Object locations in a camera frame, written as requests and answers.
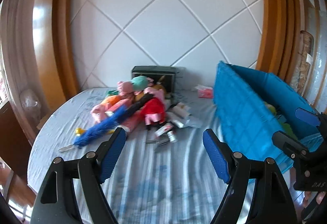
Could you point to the wooden headboard frame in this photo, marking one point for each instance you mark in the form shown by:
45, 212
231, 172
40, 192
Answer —
53, 51

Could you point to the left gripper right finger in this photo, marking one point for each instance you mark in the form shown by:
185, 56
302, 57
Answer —
271, 201

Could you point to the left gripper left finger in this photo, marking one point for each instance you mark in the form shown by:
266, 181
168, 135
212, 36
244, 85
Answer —
56, 200

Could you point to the pink tissue packet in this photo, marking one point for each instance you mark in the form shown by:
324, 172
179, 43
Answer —
204, 91

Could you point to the green frog plush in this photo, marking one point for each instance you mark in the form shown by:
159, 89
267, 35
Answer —
281, 120

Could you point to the black hairbrush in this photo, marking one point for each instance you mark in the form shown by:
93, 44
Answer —
138, 105

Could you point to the blue fabric storage bin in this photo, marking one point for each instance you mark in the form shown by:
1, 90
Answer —
241, 95

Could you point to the pink plush toy pile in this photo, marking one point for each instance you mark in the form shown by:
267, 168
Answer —
112, 103

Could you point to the dark metal box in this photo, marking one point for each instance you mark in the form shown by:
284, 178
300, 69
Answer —
168, 78

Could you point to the red dress pig plush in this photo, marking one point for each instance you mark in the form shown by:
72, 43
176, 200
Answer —
154, 111

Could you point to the teal plush toy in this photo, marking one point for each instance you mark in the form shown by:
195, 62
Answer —
139, 83

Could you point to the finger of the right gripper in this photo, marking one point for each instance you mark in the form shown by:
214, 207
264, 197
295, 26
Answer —
292, 148
307, 117

